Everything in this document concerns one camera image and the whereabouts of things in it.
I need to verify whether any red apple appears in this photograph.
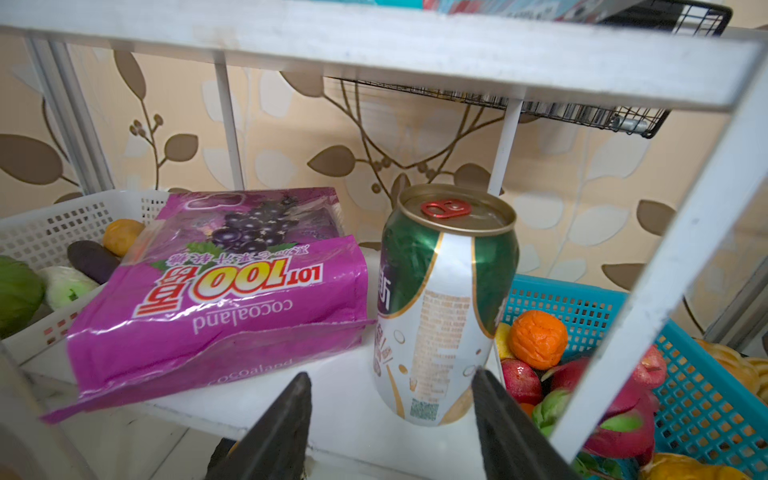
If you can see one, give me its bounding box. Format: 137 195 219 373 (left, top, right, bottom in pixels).
501 358 543 405

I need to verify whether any green cabbage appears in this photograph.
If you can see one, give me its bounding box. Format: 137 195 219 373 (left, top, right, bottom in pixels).
1 255 45 339

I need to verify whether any pink dragon fruit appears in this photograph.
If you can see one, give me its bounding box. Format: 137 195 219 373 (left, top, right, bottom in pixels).
532 346 667 465

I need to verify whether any black wire basket back wall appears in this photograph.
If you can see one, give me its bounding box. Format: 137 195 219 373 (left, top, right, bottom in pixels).
325 1 740 138

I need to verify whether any white plastic vegetable basket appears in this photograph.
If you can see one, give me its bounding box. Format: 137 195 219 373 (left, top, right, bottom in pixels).
1 190 169 365

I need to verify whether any purple grape candy bag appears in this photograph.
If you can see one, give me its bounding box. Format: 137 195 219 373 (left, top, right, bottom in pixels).
44 187 370 424

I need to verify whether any orange fruit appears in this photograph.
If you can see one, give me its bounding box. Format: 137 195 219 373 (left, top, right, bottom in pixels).
507 310 568 370

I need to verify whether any purple eggplant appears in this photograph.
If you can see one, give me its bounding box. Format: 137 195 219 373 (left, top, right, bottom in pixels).
67 240 120 285

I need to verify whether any green white drink can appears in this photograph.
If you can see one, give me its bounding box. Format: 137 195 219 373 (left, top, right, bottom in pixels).
372 184 519 427

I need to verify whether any teal plastic fruit basket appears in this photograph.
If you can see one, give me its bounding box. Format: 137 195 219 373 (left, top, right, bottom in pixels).
503 275 767 479

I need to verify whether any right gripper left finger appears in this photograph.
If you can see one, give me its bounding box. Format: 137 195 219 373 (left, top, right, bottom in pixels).
206 372 312 480

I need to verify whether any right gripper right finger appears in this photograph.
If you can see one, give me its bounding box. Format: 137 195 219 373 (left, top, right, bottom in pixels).
471 368 579 480

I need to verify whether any brown potato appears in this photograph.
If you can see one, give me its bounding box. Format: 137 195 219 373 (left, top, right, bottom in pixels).
103 219 145 257

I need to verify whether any yellow pear fruit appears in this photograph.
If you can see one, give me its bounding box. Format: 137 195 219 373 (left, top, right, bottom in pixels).
638 453 750 480

